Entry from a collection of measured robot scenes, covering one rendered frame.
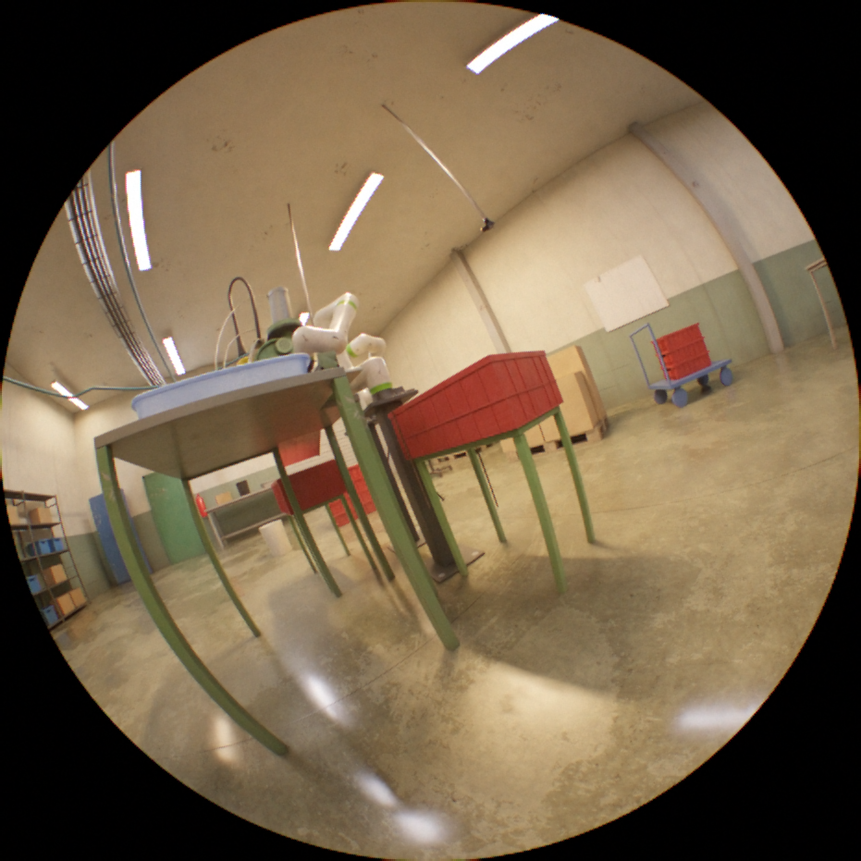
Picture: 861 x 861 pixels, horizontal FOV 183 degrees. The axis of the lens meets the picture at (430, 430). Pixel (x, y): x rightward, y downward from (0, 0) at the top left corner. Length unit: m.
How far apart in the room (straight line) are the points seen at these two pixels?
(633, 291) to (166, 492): 9.64
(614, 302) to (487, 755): 4.93
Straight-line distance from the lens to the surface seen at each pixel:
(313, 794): 0.90
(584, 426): 2.93
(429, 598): 0.84
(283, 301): 1.57
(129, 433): 0.74
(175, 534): 7.02
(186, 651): 0.79
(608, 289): 4.88
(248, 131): 3.69
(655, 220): 5.20
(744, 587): 0.98
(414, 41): 3.72
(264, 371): 0.81
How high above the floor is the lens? 0.69
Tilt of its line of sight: 1 degrees up
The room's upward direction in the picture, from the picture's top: 21 degrees counter-clockwise
